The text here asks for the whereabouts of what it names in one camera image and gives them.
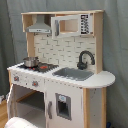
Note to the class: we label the white toy oven door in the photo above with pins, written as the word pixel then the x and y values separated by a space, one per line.
pixel 11 105

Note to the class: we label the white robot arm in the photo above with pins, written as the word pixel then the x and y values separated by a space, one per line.
pixel 17 122

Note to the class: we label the wooden toy kitchen unit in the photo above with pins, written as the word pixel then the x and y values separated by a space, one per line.
pixel 63 52

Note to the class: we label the grey toy sink basin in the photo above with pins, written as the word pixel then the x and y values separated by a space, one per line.
pixel 73 74

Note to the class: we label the black toy faucet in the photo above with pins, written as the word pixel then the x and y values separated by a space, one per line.
pixel 82 63

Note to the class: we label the black toy stovetop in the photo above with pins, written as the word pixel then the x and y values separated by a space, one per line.
pixel 41 67

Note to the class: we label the silver toy cooking pot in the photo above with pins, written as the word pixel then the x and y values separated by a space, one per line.
pixel 31 61

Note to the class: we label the right red oven knob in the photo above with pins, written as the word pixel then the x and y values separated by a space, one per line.
pixel 35 83

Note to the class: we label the red oven knob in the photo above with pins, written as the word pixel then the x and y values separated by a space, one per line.
pixel 16 78
pixel 35 83

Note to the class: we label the white toy microwave door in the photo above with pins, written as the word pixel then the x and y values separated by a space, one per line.
pixel 72 25

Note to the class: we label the white cabinet door with dispenser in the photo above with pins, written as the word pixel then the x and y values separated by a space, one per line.
pixel 64 108

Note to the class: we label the grey toy range hood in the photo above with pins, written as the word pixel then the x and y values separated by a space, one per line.
pixel 40 26

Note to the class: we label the left red oven knob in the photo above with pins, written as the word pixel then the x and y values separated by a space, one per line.
pixel 16 78

